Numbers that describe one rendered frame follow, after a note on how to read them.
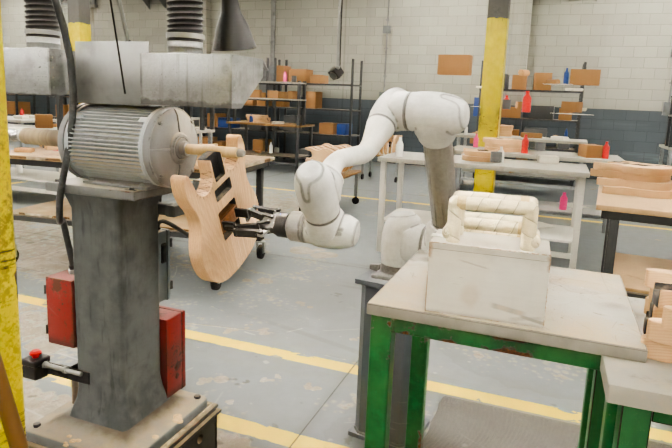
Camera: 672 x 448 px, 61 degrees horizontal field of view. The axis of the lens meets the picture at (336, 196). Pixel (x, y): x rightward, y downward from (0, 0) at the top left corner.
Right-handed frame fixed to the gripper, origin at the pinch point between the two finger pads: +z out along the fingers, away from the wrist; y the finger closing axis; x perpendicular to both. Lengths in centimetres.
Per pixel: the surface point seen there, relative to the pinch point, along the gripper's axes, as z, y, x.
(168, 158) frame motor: 18.9, 2.4, 18.3
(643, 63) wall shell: -238, 1063, -309
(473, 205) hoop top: -75, -11, 20
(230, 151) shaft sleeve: -0.5, 7.1, 19.6
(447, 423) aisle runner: -57, 43, -131
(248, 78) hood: -9.6, 10.4, 41.3
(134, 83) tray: 29, 9, 40
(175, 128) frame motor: 18.9, 9.2, 25.2
